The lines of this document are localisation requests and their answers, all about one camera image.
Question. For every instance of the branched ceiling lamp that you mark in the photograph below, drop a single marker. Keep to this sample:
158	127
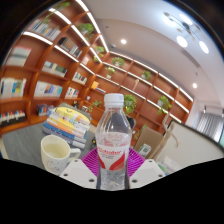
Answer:
186	31

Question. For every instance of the brown cardboard box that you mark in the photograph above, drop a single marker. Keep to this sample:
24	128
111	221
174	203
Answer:
146	136

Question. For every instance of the cream ceramic mug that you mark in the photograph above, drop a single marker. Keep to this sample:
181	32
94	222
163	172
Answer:
56	156

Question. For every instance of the wooden artist mannequin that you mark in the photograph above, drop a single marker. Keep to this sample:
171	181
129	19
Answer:
165	140

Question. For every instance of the tall green white carton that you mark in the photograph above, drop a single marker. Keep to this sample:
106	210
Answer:
144	150

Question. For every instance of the grey curtain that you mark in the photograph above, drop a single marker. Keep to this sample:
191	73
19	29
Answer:
210	126

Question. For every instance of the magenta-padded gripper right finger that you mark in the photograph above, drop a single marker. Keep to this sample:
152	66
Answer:
148	171

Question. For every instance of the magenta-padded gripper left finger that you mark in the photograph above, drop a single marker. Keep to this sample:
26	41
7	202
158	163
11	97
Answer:
78	171

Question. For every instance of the wooden wall shelf unit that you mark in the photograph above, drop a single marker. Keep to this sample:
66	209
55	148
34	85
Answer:
66	66

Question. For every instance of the stack of colourful books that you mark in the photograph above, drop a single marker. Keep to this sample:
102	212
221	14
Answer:
66	125

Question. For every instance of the clear plastic water bottle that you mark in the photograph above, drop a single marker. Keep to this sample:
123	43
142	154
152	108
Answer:
114	140

